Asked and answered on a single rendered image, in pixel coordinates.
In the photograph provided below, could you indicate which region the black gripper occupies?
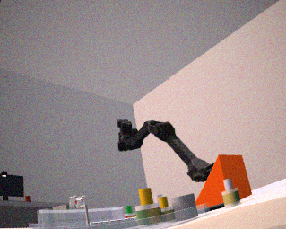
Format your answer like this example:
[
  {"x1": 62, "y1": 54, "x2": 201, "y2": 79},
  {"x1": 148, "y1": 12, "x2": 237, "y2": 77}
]
[{"x1": 117, "y1": 119, "x2": 128, "y2": 152}]

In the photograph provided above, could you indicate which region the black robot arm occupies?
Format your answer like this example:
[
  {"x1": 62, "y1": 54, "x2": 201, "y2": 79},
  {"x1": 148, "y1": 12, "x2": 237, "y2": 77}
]
[{"x1": 120, "y1": 120, "x2": 215, "y2": 182}]

